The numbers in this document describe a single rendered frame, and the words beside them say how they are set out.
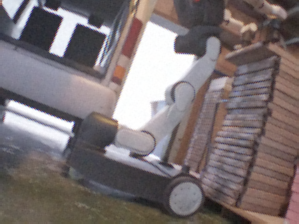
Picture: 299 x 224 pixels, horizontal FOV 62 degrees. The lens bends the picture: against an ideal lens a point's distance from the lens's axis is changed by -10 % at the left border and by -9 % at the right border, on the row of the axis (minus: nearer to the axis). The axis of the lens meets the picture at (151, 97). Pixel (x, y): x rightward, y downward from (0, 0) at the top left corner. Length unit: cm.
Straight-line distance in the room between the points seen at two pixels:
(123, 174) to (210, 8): 104
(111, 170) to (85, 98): 58
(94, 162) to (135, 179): 21
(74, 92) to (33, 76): 27
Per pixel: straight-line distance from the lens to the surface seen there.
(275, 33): 185
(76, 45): 375
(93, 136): 138
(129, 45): 187
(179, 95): 145
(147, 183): 130
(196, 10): 160
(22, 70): 171
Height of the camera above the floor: 31
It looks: 9 degrees up
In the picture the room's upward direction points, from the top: 19 degrees clockwise
